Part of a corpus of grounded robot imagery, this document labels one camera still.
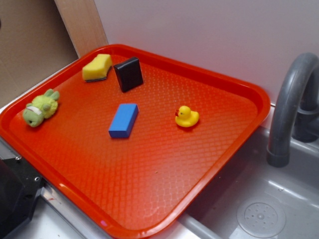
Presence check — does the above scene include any red plastic tray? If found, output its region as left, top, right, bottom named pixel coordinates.
left=0, top=45, right=270, bottom=239

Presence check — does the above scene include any blue rectangular block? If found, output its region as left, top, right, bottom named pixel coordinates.
left=108, top=104, right=139, bottom=138

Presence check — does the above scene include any green plush toy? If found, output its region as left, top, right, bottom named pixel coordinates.
left=22, top=89, right=60, bottom=127

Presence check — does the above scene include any black block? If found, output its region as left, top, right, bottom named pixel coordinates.
left=114, top=57, right=144, bottom=93

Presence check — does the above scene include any yellow green sponge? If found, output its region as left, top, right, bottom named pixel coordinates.
left=82, top=54, right=113, bottom=82

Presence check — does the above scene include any yellow rubber duck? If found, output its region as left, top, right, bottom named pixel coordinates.
left=175, top=106, right=199, bottom=127

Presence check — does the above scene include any grey toy faucet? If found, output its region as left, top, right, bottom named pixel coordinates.
left=267, top=52, right=319, bottom=167

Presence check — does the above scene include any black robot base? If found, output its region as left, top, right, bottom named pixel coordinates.
left=0, top=156, right=44, bottom=239

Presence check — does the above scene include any wooden board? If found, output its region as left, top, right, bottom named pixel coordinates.
left=54, top=0, right=109, bottom=57

